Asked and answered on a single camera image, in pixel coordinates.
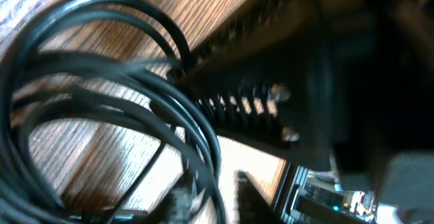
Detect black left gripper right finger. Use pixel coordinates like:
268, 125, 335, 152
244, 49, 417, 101
237, 171, 281, 224

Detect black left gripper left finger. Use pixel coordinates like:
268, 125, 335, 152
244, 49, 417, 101
145, 186, 197, 224

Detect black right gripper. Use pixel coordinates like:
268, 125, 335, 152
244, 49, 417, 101
171, 0, 433, 183

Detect black cable bundle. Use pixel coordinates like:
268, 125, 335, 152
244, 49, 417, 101
0, 0, 227, 224

